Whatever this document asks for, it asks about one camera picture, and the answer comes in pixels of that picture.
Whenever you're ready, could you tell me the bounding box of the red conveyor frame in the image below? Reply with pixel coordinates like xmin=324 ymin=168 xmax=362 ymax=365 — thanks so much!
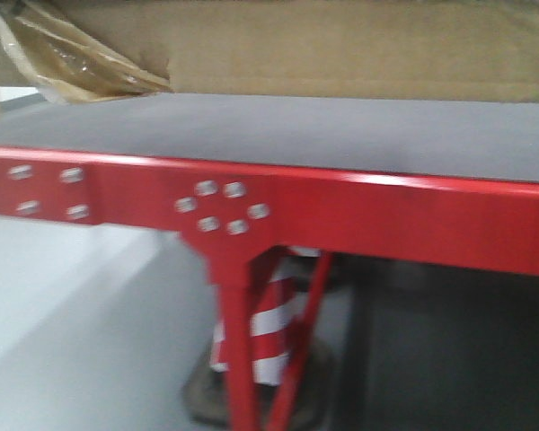
xmin=0 ymin=146 xmax=539 ymax=430

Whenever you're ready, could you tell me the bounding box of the dark grey conveyor belt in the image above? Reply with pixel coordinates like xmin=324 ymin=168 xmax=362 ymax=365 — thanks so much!
xmin=0 ymin=94 xmax=539 ymax=183

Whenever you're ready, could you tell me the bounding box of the red white striped post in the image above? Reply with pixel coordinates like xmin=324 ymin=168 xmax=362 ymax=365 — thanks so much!
xmin=209 ymin=244 xmax=321 ymax=386

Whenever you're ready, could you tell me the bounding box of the brown cardboard carton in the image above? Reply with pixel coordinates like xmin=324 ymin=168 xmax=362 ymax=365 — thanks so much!
xmin=0 ymin=1 xmax=539 ymax=103

